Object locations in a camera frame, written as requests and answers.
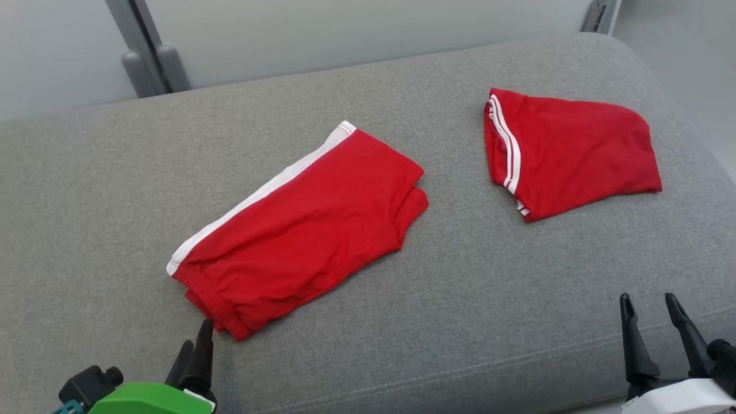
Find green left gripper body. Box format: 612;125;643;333
86;381;216;414

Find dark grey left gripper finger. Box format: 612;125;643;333
164;339;196;388
186;318;217;401

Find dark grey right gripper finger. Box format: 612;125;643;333
619;293;662;384
664;293;718;380

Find grey double-bar partition post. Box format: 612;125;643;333
105;0;193;99

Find grey partition post with hinge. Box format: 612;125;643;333
580;0;623;36

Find red white-lined basketball jersey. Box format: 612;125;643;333
482;87;664;224

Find red shorts white side stripe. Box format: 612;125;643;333
165;119;430;343

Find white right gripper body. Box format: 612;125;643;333
621;377;736;414

